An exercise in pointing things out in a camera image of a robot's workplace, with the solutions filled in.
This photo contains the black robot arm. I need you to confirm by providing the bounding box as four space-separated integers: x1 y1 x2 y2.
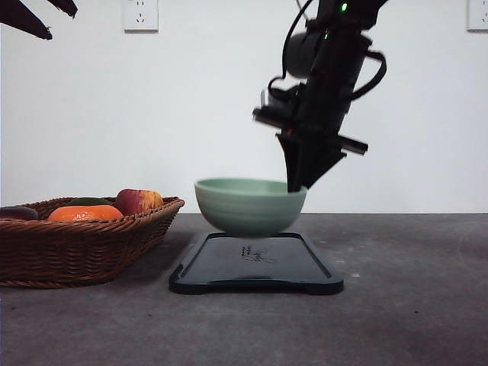
253 0 387 192

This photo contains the white wall socket left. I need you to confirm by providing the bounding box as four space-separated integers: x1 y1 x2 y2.
123 0 159 35

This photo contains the red yellow apple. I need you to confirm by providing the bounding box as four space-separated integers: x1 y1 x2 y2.
115 188 163 215

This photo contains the brown wicker basket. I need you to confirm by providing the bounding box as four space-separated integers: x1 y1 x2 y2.
0 195 185 289

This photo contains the white wall socket right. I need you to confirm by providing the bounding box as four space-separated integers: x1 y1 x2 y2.
467 0 488 33

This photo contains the dark rectangular tray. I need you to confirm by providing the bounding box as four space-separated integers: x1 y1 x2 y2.
169 232 343 294

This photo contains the green fruit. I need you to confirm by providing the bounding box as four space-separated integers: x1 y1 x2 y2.
68 197 113 206

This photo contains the white wall socket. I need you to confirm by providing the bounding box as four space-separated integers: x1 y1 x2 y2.
123 0 159 35
467 0 488 33

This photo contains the dark purple fruit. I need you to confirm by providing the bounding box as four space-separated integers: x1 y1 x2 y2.
0 206 38 220

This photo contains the green ceramic bowl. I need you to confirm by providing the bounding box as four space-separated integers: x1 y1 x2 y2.
194 178 307 236

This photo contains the orange fruit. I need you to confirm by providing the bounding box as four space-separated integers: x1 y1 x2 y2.
48 205 124 221

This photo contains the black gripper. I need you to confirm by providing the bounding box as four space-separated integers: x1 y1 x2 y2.
252 70 369 192

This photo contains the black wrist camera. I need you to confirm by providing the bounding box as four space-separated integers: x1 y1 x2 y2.
253 77 313 121

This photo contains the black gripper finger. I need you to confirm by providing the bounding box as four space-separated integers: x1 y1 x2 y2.
0 0 53 40
47 0 78 18

